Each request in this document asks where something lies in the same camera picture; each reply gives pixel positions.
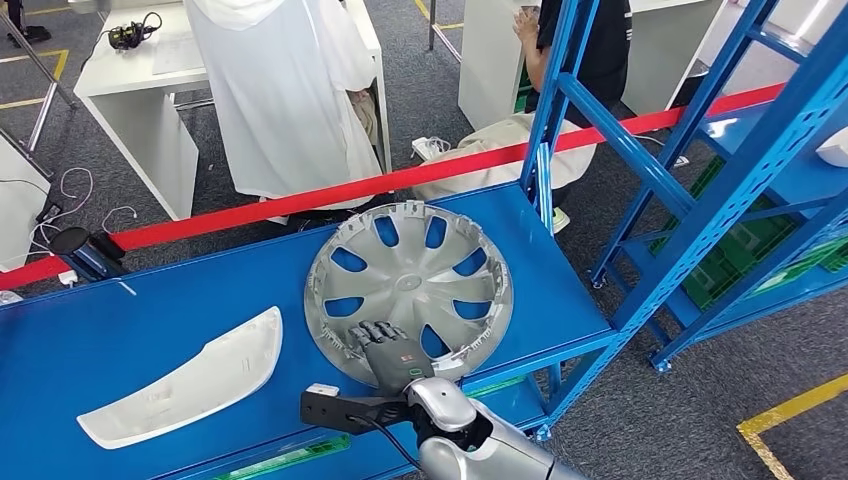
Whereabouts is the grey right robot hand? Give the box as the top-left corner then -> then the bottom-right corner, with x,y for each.
347,321 -> 437,397

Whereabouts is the silver wheel hubcap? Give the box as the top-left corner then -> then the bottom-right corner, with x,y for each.
303,200 -> 515,389

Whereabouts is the white plastic trim part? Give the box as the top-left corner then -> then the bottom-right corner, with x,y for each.
76,305 -> 285,451
814,127 -> 848,168

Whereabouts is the blue metal shelf rack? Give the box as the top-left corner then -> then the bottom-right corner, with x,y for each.
0,0 -> 848,480
588,0 -> 848,372

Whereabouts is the green plastic crate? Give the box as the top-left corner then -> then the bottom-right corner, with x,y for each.
211,433 -> 352,480
463,376 -> 528,400
649,155 -> 803,313
761,235 -> 848,293

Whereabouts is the red barrier belt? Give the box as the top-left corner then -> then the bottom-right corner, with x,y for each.
0,82 -> 788,293

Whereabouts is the white power strip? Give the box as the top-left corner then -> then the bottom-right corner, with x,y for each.
410,135 -> 453,162

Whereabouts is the beige bag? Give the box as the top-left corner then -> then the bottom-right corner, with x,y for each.
349,89 -> 381,147

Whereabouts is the person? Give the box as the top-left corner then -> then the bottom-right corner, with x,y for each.
411,0 -> 634,234
6,0 -> 53,48

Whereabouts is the white table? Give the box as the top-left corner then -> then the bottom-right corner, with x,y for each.
622,0 -> 723,117
72,0 -> 393,222

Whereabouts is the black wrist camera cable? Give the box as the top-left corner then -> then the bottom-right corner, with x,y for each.
347,415 -> 425,473

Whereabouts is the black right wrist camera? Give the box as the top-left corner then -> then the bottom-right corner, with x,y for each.
299,382 -> 415,437

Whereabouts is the white cable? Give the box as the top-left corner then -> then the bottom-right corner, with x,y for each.
29,166 -> 95,244
100,205 -> 139,236

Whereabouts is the black barrier post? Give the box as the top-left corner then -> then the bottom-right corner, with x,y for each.
48,227 -> 128,285

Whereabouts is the metal frame leg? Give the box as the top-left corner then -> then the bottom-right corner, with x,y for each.
427,0 -> 465,64

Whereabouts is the black device with cables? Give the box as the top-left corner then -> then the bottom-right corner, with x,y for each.
107,11 -> 164,52

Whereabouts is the chrome metal frame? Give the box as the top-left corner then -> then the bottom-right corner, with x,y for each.
0,13 -> 79,181

